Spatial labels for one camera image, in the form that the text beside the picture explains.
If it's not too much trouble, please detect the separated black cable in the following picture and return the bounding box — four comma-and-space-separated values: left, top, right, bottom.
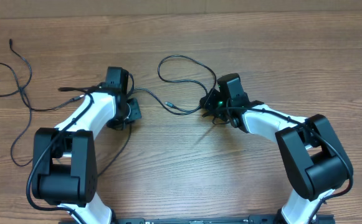
0, 39, 85, 112
157, 55, 217, 116
10, 90, 175, 177

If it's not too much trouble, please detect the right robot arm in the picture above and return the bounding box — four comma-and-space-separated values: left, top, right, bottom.
199, 73, 353, 223

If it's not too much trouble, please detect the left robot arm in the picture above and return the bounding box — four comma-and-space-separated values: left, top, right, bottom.
26, 67, 141, 223

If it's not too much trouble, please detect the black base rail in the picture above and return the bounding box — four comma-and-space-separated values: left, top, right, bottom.
58, 213, 336, 224

